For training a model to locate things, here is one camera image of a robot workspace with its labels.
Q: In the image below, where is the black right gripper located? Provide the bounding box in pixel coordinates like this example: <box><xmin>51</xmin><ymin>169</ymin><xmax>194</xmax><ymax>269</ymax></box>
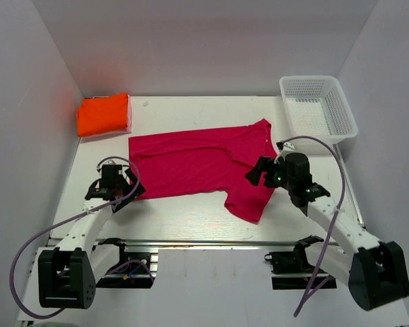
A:
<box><xmin>245</xmin><ymin>156</ymin><xmax>295</xmax><ymax>191</ymax></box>

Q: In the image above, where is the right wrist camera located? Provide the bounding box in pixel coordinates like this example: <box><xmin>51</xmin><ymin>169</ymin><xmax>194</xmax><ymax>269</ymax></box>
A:
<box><xmin>276</xmin><ymin>141</ymin><xmax>296</xmax><ymax>157</ymax></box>

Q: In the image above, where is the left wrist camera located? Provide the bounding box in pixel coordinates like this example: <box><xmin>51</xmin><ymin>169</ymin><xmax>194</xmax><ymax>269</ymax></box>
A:
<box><xmin>96</xmin><ymin>157</ymin><xmax>123</xmax><ymax>172</ymax></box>

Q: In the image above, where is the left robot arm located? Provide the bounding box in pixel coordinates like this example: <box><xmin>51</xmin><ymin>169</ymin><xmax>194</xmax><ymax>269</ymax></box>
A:
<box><xmin>37</xmin><ymin>160</ymin><xmax>145</xmax><ymax>309</ymax></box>

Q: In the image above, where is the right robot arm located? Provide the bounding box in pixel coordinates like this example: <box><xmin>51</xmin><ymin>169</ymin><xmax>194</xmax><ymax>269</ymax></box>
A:
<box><xmin>245</xmin><ymin>152</ymin><xmax>409</xmax><ymax>311</ymax></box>

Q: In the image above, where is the white plastic basket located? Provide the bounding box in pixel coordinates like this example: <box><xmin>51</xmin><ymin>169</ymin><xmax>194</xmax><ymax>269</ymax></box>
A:
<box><xmin>279</xmin><ymin>76</ymin><xmax>359</xmax><ymax>144</ymax></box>

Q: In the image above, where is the folded orange t shirt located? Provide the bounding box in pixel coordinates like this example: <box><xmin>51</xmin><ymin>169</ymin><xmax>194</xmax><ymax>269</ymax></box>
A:
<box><xmin>76</xmin><ymin>93</ymin><xmax>128</xmax><ymax>138</ymax></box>

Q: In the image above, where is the magenta t shirt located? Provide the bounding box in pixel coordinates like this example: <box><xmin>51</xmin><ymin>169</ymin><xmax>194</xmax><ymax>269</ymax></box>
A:
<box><xmin>128</xmin><ymin>119</ymin><xmax>277</xmax><ymax>223</ymax></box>

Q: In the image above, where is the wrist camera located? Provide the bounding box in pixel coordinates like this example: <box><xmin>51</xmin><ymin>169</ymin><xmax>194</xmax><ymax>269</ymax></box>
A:
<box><xmin>276</xmin><ymin>141</ymin><xmax>296</xmax><ymax>157</ymax></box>
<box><xmin>96</xmin><ymin>157</ymin><xmax>123</xmax><ymax>172</ymax></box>

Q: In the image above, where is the aluminium table rail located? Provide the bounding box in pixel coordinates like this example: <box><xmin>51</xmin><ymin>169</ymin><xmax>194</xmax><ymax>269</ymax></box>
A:
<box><xmin>47</xmin><ymin>238</ymin><xmax>365</xmax><ymax>251</ymax></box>

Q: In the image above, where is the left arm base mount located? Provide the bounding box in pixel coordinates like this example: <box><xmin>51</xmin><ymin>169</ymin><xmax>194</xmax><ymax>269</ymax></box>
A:
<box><xmin>91</xmin><ymin>238</ymin><xmax>158</xmax><ymax>289</ymax></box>

